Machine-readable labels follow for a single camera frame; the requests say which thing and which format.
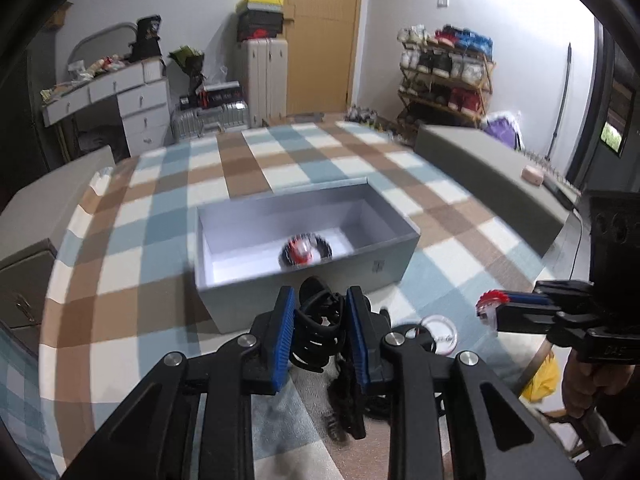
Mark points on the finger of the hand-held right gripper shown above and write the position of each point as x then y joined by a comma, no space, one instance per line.
525,319
525,300

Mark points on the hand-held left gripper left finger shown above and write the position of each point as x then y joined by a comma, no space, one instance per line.
282,340

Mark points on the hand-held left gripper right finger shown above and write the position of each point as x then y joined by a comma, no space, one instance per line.
357,340

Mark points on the red white hair accessory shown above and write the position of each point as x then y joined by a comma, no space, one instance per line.
487,305

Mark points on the black hair clip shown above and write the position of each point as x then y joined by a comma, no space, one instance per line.
312,287

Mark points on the pile of black hair accessories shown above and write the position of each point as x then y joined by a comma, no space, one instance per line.
345,405

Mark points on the grey rectangular box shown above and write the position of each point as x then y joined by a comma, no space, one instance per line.
390,255

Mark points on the person's right hand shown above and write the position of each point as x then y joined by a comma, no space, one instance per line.
577,385

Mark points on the yellow bag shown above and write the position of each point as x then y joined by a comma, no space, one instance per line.
542,377

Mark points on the white round lid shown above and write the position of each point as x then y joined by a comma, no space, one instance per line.
442,335

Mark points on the pink small case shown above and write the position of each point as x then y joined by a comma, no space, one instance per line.
532,175

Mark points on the wooden stool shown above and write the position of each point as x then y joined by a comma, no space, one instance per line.
575,435

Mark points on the grey cabinet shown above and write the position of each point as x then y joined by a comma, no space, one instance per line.
480,170
50,185

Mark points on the purple bag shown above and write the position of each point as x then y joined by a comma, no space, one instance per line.
502,130

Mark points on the black long stick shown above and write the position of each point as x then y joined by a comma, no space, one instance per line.
565,85

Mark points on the checkered tablecloth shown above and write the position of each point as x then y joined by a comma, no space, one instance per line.
325,160

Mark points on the heap of floor shoes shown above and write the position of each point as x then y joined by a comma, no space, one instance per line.
367,115

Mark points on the silver suitcase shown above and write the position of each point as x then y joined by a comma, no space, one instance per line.
210,122

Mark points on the wooden shoe rack with shoes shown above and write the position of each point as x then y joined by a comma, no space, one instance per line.
450,65

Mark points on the black box red label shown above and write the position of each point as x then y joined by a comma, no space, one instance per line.
222,95

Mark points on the white tall suitcase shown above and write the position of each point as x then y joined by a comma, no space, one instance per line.
265,85

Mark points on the grey drawer unit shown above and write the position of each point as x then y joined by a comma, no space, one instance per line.
25,280

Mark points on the white dresser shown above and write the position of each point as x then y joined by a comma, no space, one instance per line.
142,110

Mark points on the dark wrapped flower bouquet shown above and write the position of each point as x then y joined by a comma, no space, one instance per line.
187,60

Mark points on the wooden door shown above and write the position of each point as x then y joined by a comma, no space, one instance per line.
320,35

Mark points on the black red shoe box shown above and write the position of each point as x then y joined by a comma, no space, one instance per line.
260,27

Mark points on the clutter of small dresser items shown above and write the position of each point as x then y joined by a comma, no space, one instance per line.
90,72

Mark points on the black gift bag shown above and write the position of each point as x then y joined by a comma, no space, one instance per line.
146,40

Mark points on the yellow shoe box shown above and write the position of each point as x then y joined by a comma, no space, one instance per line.
260,2

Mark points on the grey arched mirror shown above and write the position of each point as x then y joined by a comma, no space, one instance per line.
100,40

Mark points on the dark grey fridge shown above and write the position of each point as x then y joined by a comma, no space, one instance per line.
37,85

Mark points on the cardboard box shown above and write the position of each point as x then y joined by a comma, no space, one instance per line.
61,16

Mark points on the dark window frame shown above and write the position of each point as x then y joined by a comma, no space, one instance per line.
617,95

